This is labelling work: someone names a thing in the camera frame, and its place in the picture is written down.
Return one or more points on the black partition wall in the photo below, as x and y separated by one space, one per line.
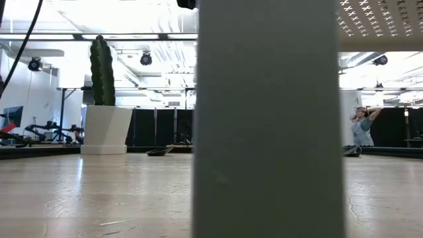
393 127
143 127

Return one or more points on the white round column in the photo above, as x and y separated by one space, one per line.
346 105

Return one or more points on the dark blue monitor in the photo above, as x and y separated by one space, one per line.
12 116

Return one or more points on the black curved bar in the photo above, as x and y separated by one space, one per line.
13 139

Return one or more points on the white faceted plant pot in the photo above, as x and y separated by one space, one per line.
105 132

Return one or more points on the tall green cactus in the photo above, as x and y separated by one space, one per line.
102 72

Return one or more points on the white perforated raised tray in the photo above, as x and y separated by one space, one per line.
264 132

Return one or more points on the black ceiling spotlight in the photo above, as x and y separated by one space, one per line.
34 64
145 59
379 85
380 60

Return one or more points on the dark metal gantry frame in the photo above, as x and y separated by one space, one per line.
62 112

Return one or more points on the person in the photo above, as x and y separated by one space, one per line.
361 132

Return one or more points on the red bar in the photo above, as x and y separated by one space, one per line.
8 127

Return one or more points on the background black robot arm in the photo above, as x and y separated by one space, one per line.
39 130
72 130

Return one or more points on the black teardrop mini plate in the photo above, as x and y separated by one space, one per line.
353 151
160 152

